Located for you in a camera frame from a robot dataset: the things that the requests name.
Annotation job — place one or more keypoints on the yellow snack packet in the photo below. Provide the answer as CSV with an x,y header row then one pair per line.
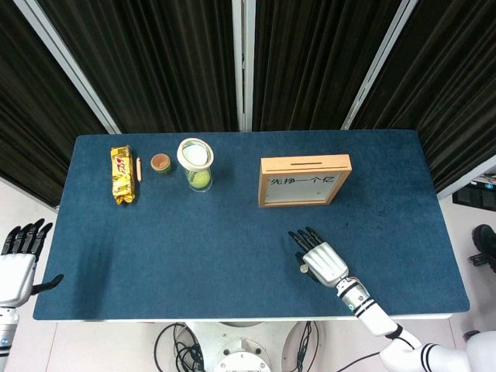
x,y
122,174

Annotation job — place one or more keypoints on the black equipment box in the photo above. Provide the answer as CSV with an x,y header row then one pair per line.
x,y
476,195

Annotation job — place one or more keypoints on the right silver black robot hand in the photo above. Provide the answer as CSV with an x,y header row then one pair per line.
x,y
325,263

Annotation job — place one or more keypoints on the small green wooden cup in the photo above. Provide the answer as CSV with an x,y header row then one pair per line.
x,y
160,161

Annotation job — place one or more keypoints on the clear plastic tube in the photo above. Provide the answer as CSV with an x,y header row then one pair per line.
x,y
200,190

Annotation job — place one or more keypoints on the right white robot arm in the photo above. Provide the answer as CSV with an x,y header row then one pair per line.
x,y
372,314

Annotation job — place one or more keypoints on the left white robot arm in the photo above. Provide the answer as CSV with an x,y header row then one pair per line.
x,y
7,329

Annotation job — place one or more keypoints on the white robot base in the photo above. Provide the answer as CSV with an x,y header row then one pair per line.
x,y
240,348

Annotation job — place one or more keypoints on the yellow-green tennis ball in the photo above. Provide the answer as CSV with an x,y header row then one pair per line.
x,y
198,179

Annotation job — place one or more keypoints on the black pleated curtain panel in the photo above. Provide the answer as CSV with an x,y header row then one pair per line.
x,y
31,97
457,77
155,58
310,58

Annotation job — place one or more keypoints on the small wooden stick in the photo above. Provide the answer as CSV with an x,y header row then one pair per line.
x,y
138,170

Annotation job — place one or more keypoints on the wooden frame money box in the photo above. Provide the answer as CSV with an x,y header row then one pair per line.
x,y
271,164

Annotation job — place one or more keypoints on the blue fabric table cloth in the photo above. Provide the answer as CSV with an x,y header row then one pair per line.
x,y
193,252

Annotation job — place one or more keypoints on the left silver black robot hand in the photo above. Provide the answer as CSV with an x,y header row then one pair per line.
x,y
11,271

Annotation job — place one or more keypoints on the white metal frame post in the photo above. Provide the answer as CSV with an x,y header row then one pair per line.
x,y
380,58
243,58
465,179
63,58

